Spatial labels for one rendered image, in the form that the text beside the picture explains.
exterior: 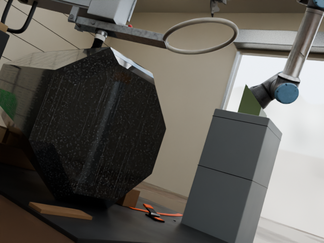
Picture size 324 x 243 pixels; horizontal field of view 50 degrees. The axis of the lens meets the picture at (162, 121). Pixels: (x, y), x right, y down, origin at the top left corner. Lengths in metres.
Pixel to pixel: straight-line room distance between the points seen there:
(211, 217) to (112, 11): 1.49
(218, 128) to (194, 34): 5.75
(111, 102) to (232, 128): 0.97
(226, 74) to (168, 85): 1.37
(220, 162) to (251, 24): 5.50
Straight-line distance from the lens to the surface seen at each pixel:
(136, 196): 2.38
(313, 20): 2.39
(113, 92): 1.77
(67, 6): 2.57
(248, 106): 2.52
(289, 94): 2.40
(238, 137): 2.37
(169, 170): 7.18
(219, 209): 2.34
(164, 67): 8.05
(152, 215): 2.21
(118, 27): 2.37
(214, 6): 2.22
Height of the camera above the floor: 0.30
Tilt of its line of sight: 8 degrees up
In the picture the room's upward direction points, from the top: 18 degrees clockwise
